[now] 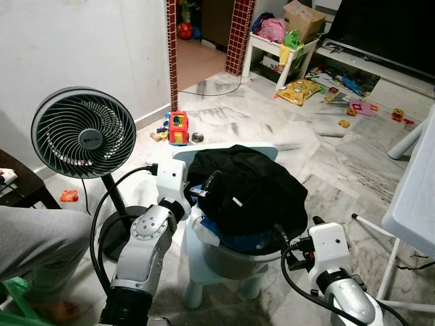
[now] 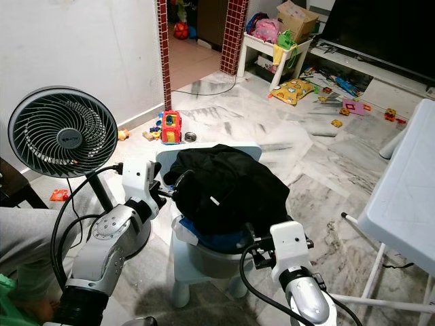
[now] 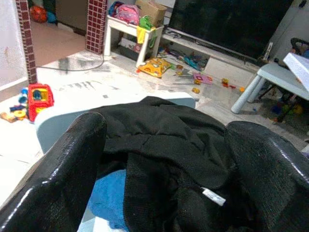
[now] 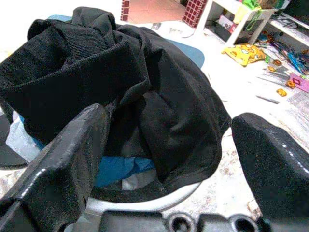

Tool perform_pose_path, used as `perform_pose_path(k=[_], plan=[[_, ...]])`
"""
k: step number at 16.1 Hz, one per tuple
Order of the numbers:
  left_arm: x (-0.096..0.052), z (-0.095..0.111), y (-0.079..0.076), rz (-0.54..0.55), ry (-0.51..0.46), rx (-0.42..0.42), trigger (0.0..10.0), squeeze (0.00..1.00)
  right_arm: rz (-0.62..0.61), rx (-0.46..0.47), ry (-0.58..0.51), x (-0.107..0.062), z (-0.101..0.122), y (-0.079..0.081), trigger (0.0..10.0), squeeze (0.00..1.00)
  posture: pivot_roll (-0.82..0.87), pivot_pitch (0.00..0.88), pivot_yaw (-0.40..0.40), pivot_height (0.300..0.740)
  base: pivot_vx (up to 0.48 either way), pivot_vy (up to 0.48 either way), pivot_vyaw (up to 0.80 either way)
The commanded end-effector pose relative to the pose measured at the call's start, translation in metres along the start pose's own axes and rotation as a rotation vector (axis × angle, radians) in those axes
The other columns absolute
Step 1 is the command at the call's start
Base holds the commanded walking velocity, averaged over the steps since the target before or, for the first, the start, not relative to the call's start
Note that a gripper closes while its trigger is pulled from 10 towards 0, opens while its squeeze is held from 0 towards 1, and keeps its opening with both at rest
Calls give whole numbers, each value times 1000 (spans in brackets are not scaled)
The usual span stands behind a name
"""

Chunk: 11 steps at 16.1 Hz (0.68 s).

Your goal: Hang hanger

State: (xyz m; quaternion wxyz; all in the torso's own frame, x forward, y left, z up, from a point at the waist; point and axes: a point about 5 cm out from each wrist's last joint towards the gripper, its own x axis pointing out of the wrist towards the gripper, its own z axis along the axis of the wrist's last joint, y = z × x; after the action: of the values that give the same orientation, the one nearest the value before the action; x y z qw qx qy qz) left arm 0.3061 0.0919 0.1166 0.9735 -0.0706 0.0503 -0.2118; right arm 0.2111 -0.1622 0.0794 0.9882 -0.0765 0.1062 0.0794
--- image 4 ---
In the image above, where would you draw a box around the black garment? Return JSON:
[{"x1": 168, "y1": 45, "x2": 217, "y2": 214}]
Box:
[{"x1": 0, "y1": 6, "x2": 232, "y2": 187}]

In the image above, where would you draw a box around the white side table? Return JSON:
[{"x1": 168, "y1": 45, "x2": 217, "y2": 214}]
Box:
[{"x1": 193, "y1": 0, "x2": 276, "y2": 45}]

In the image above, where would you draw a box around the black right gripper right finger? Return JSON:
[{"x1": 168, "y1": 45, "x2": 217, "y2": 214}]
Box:
[{"x1": 231, "y1": 112, "x2": 309, "y2": 220}]

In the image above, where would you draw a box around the grey laundry bin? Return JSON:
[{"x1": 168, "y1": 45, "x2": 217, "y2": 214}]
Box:
[{"x1": 82, "y1": 135, "x2": 203, "y2": 216}]

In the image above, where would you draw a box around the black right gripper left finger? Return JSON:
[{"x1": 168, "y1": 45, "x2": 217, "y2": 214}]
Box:
[{"x1": 0, "y1": 103, "x2": 109, "y2": 232}]

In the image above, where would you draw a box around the black television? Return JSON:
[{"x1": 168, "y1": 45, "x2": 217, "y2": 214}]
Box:
[{"x1": 282, "y1": 0, "x2": 309, "y2": 17}]

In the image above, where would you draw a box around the brown cardboard box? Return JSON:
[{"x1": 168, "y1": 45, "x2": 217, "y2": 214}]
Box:
[{"x1": 259, "y1": 0, "x2": 281, "y2": 10}]

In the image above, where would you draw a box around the green bag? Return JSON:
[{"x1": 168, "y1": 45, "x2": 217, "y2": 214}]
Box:
[{"x1": 242, "y1": 0, "x2": 263, "y2": 32}]

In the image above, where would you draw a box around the pink toy board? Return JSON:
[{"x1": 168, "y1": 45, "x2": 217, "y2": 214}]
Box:
[{"x1": 288, "y1": 73, "x2": 309, "y2": 93}]

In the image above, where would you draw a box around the blue cloth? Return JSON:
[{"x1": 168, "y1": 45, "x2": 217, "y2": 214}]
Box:
[{"x1": 14, "y1": 113, "x2": 157, "y2": 188}]

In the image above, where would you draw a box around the white television bench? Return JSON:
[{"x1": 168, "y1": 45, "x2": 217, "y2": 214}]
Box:
[{"x1": 262, "y1": 12, "x2": 309, "y2": 53}]

